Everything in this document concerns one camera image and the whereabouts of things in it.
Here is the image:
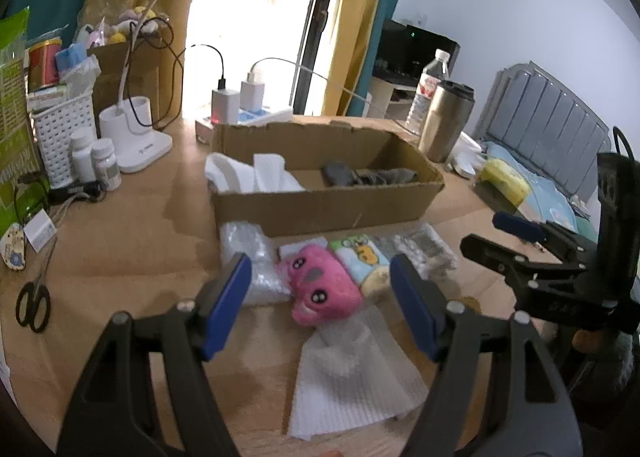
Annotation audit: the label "white pill bottle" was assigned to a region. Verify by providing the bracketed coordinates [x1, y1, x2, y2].
[70, 127, 96, 183]
[91, 138, 122, 192]

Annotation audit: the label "yellow curtain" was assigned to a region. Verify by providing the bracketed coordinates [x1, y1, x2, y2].
[322, 0, 378, 117]

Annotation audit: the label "grey cloth in box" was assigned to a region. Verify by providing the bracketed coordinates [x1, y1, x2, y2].
[321, 162, 418, 188]

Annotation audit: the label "pink plush toy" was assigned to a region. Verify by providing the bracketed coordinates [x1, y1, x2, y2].
[278, 243, 363, 327]

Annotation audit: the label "black scissors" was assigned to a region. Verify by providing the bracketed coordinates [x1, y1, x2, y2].
[14, 238, 58, 333]

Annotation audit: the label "white perforated basket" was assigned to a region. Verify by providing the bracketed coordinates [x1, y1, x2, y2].
[32, 91, 96, 188]

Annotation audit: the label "bag of plush toys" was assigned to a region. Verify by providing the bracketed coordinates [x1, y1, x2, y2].
[74, 0, 151, 50]

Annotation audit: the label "cotton swab pack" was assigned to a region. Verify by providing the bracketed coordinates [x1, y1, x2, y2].
[374, 221, 458, 281]

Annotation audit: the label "black monitor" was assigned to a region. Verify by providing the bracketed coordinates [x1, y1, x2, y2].
[373, 20, 460, 87]

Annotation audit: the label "white power strip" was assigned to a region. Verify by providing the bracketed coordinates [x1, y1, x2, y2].
[195, 107, 294, 144]

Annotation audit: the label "brown cardboard box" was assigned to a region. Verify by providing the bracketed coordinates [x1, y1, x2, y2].
[209, 121, 445, 236]

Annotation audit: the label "yellow tissue pack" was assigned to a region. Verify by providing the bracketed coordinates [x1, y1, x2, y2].
[476, 158, 530, 208]

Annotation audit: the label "steel travel mug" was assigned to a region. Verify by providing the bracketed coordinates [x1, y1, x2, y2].
[418, 80, 475, 164]

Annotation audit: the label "cartoon tissue pack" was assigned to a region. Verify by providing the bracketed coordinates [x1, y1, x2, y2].
[329, 234, 390, 300]

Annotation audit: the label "red tin can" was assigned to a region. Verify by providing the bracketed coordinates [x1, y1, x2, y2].
[28, 37, 62, 92]

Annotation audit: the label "white charger with black cable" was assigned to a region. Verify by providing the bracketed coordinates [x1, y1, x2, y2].
[210, 77, 241, 125]

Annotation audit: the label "clear bubble wrap bag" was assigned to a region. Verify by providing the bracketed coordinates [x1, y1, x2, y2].
[219, 221, 291, 307]

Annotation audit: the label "white desk lamp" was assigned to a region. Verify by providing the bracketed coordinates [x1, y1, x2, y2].
[98, 0, 256, 175]

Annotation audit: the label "green snack bag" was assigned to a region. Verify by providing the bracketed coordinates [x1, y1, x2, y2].
[1, 8, 50, 231]

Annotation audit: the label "white cloth in box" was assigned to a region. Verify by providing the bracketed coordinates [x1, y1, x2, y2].
[204, 153, 305, 194]

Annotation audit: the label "clear water bottle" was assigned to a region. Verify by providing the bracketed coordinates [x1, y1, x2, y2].
[405, 49, 450, 136]

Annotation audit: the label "grey bed headboard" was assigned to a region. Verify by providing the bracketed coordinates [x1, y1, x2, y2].
[473, 62, 611, 202]

